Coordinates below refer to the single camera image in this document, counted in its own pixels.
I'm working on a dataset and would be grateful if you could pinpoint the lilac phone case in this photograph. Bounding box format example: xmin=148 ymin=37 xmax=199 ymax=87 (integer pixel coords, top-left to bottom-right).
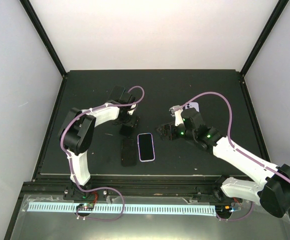
xmin=136 ymin=132 xmax=156 ymax=163

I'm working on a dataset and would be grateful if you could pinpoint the teal edged phone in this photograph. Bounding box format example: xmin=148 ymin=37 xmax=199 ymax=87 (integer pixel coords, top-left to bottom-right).
xmin=108 ymin=85 xmax=126 ymax=102

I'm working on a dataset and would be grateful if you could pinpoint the lilac magsafe cased phone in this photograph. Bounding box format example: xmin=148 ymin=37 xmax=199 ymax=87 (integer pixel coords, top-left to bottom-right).
xmin=184 ymin=101 xmax=200 ymax=112

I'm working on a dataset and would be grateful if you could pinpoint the black magsafe phone case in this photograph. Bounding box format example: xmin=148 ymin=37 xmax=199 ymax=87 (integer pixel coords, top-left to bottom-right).
xmin=119 ymin=124 xmax=137 ymax=138

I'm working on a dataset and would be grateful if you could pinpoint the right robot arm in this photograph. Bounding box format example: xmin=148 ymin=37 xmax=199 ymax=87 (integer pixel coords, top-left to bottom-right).
xmin=155 ymin=106 xmax=290 ymax=218

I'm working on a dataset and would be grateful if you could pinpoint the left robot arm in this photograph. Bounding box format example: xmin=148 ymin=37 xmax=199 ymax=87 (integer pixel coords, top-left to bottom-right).
xmin=59 ymin=91 xmax=140 ymax=200

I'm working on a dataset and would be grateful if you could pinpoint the small circuit board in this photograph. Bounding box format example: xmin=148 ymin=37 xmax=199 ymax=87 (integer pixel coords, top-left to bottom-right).
xmin=76 ymin=203 xmax=94 ymax=212

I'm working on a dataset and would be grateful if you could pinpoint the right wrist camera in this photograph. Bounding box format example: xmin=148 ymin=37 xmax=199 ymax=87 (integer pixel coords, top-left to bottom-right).
xmin=169 ymin=105 xmax=184 ymax=127

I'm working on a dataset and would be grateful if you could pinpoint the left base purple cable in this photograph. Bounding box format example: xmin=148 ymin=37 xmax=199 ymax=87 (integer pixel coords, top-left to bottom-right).
xmin=74 ymin=186 xmax=127 ymax=222

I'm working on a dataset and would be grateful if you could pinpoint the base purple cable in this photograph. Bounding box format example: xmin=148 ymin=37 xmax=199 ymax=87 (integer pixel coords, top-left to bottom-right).
xmin=216 ymin=201 xmax=255 ymax=223
xmin=74 ymin=186 xmax=127 ymax=222

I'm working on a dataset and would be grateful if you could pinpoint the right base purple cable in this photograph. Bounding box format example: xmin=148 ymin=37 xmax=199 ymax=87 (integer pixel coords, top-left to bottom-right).
xmin=216 ymin=201 xmax=255 ymax=223

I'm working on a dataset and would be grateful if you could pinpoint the white slotted cable duct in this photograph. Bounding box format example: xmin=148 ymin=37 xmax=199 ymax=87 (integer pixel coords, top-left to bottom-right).
xmin=27 ymin=202 xmax=216 ymax=217

